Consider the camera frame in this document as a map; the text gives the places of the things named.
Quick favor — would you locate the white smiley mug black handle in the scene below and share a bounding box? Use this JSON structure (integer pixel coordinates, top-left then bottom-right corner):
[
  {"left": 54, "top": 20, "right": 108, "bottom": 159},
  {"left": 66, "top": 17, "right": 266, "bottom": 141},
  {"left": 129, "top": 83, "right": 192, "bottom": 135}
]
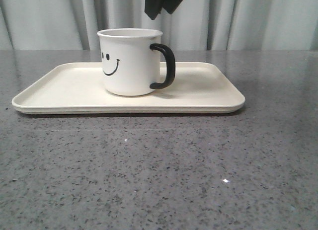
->
[{"left": 97, "top": 28, "right": 176, "bottom": 96}]

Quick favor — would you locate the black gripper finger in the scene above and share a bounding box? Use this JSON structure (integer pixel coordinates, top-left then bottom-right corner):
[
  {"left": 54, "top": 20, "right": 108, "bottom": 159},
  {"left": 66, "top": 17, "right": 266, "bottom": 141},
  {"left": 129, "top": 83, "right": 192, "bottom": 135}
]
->
[
  {"left": 144, "top": 0, "right": 164, "bottom": 20},
  {"left": 162, "top": 0, "right": 183, "bottom": 14}
]

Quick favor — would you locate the cream rectangular plastic tray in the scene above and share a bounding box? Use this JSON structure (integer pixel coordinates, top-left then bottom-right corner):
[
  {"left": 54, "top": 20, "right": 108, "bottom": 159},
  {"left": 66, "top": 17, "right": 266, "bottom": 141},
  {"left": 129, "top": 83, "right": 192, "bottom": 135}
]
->
[{"left": 12, "top": 62, "right": 245, "bottom": 114}]

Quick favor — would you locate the grey pleated curtain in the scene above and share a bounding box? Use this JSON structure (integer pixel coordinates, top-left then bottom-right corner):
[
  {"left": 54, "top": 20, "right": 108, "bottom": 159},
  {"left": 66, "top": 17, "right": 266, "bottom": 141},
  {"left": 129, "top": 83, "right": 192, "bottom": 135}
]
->
[{"left": 0, "top": 0, "right": 318, "bottom": 51}]

